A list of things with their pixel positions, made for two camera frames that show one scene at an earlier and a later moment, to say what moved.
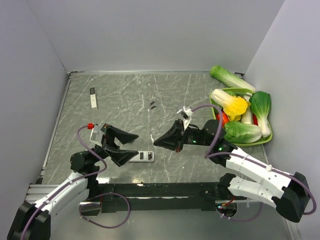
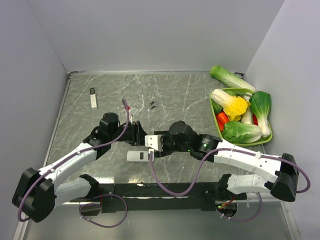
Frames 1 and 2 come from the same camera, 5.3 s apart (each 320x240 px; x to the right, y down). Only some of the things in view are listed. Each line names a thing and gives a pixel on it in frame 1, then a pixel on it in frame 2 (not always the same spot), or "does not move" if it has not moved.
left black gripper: x=120 y=157 -> x=137 y=134
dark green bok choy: x=260 y=103 does not move
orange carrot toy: x=225 y=118 does not move
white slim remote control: x=93 y=98 does not move
